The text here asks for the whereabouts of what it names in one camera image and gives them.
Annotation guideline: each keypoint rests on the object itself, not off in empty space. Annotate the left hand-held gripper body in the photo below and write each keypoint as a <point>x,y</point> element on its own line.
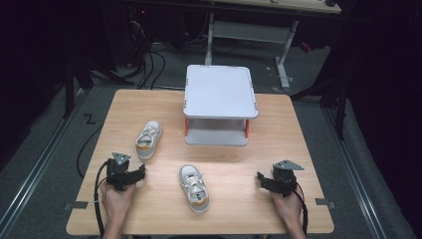
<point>117,174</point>

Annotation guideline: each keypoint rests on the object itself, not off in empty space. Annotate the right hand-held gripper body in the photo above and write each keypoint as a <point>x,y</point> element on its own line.
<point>283,181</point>

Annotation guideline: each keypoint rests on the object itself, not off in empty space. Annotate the white and orange sneaker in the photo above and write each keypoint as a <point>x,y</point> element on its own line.
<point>195,191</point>
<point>148,141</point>

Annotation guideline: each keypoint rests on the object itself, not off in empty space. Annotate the white two-tier shoe rack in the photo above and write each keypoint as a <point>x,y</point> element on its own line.
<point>219,93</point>

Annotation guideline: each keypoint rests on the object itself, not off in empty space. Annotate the person's right hand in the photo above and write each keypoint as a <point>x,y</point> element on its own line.
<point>289,207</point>

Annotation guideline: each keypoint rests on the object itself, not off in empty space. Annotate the person's left hand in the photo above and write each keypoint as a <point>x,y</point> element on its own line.
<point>115,202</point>

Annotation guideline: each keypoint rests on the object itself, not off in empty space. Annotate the grey tape marker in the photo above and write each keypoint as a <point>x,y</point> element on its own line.
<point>324,202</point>
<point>77,205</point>

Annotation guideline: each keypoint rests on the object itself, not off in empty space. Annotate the black metal stand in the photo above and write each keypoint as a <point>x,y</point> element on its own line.
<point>68,89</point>
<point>341,113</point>

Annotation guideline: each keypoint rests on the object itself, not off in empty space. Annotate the small red object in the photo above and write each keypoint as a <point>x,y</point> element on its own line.
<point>306,47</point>

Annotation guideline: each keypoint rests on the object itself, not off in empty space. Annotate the black computer case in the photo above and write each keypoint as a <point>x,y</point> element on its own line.
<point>124,33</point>

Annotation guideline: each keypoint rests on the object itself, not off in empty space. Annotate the beige desk with white legs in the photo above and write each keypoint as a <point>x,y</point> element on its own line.
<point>252,32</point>

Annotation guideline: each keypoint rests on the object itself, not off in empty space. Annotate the metal floor rail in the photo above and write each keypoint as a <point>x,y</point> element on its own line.
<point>40,164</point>
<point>356,176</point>

